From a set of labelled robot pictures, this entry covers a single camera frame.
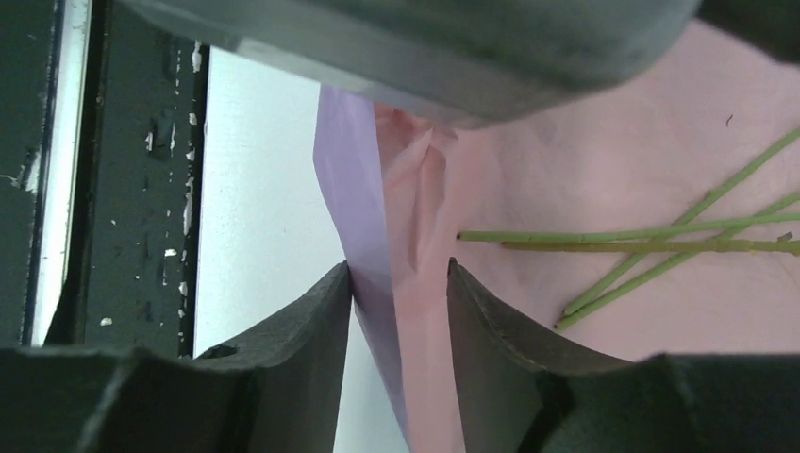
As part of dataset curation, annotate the yellow rose stem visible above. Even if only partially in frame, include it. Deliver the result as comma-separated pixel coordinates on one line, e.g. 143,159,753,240
501,239,799,257

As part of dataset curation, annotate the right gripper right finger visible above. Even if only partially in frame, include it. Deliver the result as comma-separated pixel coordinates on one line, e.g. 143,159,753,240
446,260,799,452

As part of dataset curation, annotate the pink rose stem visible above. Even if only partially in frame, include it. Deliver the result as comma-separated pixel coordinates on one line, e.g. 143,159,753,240
457,212,799,243

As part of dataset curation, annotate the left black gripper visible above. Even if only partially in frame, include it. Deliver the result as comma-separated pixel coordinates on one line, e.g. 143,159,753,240
129,0,799,128

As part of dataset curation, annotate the peach rose stem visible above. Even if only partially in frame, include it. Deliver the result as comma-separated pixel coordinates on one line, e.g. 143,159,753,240
554,193,799,331

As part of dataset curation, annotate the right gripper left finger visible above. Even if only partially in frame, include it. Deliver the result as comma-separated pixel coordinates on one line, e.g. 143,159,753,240
1,263,352,452

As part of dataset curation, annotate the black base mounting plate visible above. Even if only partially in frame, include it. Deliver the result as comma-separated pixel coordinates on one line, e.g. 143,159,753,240
1,1,209,358

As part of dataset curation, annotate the pink wrapping paper sheet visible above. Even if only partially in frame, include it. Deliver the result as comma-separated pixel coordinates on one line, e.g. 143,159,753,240
312,18,800,453

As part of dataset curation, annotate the white rose stem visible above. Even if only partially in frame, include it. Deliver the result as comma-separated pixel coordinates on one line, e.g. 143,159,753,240
562,127,799,317

